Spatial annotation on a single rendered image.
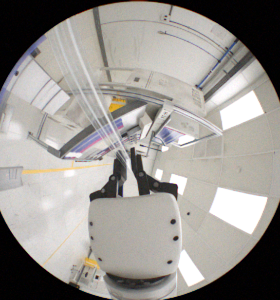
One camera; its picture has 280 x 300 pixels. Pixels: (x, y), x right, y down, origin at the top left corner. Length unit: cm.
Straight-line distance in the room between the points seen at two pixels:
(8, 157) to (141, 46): 238
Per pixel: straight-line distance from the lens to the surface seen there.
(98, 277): 544
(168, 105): 58
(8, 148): 127
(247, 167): 186
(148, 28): 186
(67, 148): 64
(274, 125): 198
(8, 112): 121
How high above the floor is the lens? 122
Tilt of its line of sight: 2 degrees up
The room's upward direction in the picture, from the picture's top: 105 degrees clockwise
